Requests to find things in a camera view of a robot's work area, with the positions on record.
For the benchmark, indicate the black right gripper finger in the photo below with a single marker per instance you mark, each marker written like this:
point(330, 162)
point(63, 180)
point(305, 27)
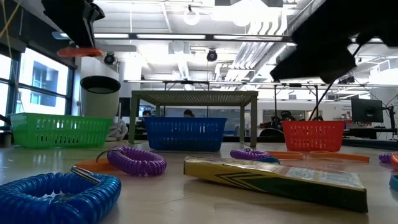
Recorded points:
point(320, 63)

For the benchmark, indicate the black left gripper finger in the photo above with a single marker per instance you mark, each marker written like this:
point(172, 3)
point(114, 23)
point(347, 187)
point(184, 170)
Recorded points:
point(81, 34)

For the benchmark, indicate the red coil wristband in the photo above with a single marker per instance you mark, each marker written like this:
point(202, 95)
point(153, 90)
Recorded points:
point(79, 52)

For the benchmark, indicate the purple coil wristband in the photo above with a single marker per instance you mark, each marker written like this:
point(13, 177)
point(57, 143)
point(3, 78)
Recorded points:
point(248, 154)
point(385, 158)
point(136, 165)

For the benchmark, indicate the orange coil wristband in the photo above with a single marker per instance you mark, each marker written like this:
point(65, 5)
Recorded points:
point(395, 159)

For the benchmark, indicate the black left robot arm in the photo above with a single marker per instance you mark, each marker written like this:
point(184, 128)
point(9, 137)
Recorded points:
point(3, 119)

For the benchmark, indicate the black office chair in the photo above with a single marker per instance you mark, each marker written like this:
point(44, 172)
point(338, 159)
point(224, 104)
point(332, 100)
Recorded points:
point(270, 133)

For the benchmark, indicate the black ceiling spotlight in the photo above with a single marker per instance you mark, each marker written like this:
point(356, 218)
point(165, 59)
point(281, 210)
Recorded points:
point(109, 58)
point(212, 55)

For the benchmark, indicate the large window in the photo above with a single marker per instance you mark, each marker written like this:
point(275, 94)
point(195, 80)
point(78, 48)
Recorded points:
point(43, 74)

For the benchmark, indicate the black computer monitor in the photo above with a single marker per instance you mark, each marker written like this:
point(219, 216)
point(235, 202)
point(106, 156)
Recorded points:
point(367, 110)

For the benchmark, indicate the white cylindrical container black rim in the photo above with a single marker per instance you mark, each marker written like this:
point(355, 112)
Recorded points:
point(99, 102)

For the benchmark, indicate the red plastic basket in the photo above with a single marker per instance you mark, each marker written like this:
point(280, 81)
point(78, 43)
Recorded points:
point(311, 137)

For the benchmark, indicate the linear ceiling light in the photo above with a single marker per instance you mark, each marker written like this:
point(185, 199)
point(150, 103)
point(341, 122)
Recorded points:
point(171, 36)

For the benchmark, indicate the green plastic basket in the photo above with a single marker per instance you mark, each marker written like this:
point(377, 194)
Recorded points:
point(62, 130)

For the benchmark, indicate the person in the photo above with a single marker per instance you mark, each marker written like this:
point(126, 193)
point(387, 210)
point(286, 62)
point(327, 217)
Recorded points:
point(146, 113)
point(188, 113)

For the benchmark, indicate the green perforated metal shelf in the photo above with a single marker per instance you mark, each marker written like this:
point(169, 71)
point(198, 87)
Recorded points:
point(192, 92)

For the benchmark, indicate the yellow crayon box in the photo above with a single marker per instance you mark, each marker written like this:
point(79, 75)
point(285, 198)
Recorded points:
point(273, 183)

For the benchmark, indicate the blue plastic basket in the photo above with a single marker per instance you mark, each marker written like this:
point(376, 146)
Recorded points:
point(186, 133)

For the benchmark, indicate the blue coil wristband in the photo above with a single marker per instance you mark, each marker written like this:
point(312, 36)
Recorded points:
point(93, 199)

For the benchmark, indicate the black aluminium frame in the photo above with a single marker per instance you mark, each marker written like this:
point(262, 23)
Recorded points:
point(236, 139)

